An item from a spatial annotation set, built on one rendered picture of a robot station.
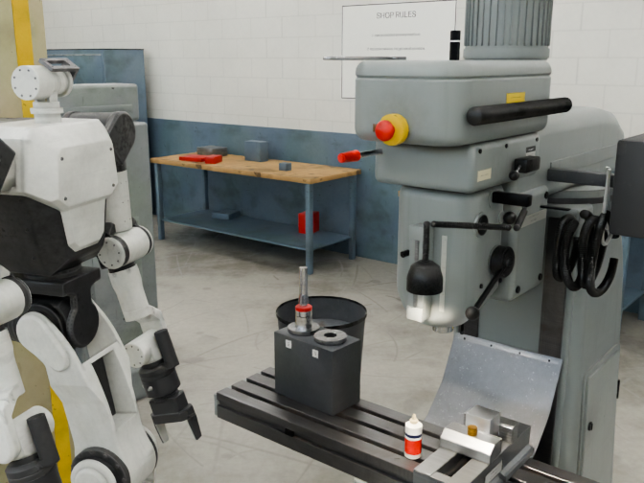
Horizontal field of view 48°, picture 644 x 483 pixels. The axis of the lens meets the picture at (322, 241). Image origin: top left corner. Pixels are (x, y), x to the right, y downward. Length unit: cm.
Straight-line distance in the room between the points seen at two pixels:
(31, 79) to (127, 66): 729
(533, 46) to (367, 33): 518
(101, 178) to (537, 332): 119
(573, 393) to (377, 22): 516
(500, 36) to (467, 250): 50
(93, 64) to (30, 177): 734
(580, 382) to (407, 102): 101
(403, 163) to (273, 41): 613
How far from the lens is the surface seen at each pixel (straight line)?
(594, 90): 592
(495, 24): 174
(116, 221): 177
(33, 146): 146
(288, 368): 205
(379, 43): 680
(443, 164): 149
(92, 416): 167
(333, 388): 195
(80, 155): 152
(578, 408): 213
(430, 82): 138
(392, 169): 155
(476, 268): 159
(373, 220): 697
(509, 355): 208
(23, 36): 286
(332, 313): 400
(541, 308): 201
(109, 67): 867
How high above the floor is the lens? 189
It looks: 14 degrees down
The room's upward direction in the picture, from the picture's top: straight up
